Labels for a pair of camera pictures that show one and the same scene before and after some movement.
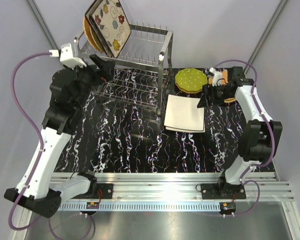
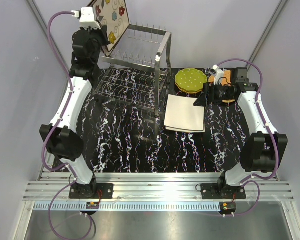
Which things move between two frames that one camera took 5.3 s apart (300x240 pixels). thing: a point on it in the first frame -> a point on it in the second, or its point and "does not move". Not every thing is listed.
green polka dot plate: (191, 79) does not move
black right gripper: (208, 90) does not move
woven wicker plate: (229, 100) does not move
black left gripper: (106, 71) -> (101, 33)
